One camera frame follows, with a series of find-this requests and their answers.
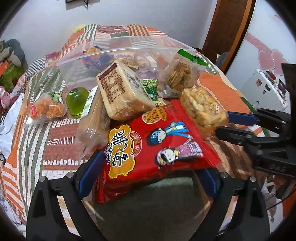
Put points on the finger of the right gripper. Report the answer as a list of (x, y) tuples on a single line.
[(242, 118), (234, 136)]

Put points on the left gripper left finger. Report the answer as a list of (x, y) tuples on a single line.
[(45, 219)]

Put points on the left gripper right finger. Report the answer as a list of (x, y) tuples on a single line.
[(238, 210)]

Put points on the yellow puffed snack packet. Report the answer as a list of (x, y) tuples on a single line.
[(203, 109)]

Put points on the green-top cracker bag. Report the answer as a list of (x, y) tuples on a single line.
[(180, 73)]

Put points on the red cartoon snack bag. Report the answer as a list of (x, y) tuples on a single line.
[(150, 147)]

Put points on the patchwork striped bedspread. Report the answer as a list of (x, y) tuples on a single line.
[(48, 148)]

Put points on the green small snack packet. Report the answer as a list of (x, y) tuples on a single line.
[(150, 85)]

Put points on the brown wooden door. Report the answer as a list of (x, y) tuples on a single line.
[(228, 27)]

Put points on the brown wafer packet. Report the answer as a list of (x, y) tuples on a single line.
[(94, 125)]

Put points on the orange fried snack bag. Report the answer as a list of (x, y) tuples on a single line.
[(49, 106)]

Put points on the square bread cake packet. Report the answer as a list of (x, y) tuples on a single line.
[(122, 92)]

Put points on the clear plastic storage bin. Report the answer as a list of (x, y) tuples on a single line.
[(147, 56)]

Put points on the green jelly cup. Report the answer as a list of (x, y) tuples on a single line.
[(76, 100)]

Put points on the pink plush toy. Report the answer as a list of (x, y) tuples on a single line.
[(5, 98)]

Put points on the blue snack bag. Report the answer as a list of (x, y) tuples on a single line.
[(98, 61)]

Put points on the grey stuffed toy pile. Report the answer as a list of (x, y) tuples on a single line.
[(13, 53)]

